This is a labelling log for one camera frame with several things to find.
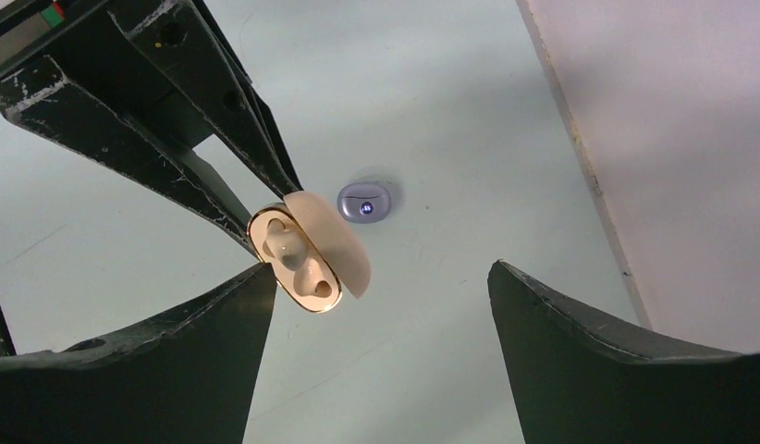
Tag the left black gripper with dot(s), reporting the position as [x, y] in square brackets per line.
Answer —
[91, 93]

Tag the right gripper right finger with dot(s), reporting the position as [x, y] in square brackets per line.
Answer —
[580, 375]

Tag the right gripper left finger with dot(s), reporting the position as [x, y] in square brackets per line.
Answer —
[186, 375]

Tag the beige earbud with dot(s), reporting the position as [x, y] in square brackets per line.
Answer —
[286, 245]

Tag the beige earbud charging case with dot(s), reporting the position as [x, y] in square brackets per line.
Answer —
[337, 261]

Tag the purple earbud charging case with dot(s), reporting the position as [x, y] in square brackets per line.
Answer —
[364, 202]

